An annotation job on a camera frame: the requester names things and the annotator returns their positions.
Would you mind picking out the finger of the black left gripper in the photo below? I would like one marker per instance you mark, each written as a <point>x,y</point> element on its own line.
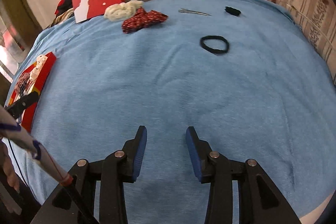
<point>18,107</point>

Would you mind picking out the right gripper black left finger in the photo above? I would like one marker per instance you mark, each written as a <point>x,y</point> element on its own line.
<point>122,166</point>

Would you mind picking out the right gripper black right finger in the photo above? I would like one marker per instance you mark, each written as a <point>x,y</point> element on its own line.
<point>211,167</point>

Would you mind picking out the dark red polka dot scrunchie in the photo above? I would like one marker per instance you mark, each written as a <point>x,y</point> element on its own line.
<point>142,19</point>

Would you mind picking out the red white striped scrunchie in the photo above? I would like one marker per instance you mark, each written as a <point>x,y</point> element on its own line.
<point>22,83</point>

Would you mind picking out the red tray box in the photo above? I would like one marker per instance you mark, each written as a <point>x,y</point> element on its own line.
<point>26,119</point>

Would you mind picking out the white patterned scrunchie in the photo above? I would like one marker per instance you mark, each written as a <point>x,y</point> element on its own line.
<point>41,59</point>

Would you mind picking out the stained glass window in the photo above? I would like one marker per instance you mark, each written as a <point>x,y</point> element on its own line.
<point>13,48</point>

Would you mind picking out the blue bed blanket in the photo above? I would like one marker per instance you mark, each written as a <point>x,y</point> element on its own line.
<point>250,85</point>

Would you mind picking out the dark clothes pile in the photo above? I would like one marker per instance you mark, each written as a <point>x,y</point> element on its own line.
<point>64,11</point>

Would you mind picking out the cream fluffy scrunchie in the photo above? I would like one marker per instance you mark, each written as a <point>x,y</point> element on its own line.
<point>122,11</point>

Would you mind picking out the small black hair clip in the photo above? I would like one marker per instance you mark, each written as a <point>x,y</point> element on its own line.
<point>232,11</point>

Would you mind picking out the silver hair pin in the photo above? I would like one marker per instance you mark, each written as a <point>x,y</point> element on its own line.
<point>186,11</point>

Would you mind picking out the striped floral side pillow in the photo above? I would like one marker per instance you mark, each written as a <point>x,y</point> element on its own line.
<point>316,18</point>

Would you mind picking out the wooden door frame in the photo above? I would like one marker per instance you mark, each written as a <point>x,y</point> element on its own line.
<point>19,19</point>

